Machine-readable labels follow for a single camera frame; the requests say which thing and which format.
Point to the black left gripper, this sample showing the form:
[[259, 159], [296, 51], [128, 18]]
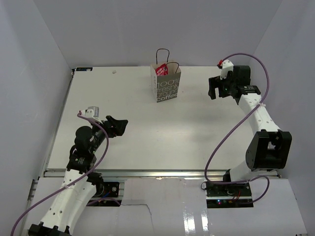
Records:
[[118, 126]]

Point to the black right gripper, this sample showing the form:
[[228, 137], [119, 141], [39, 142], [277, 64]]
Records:
[[215, 81]]

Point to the red snack pouch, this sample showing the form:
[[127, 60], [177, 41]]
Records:
[[162, 70]]

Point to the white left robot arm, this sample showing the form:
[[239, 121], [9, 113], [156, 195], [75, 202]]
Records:
[[80, 183]]

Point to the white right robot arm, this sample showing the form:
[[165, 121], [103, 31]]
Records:
[[192, 120]]

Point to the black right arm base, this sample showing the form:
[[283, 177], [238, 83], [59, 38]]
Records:
[[231, 190]]

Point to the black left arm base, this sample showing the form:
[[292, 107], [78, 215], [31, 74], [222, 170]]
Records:
[[107, 189]]

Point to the grey paper coffee bag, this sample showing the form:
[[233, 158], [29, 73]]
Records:
[[165, 87]]

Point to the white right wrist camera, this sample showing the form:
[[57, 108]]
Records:
[[225, 66]]

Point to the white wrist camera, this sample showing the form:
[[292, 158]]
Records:
[[225, 66], [91, 112]]

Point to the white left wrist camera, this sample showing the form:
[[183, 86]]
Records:
[[91, 112]]

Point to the aluminium front rail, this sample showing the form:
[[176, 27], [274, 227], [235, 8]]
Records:
[[154, 173]]

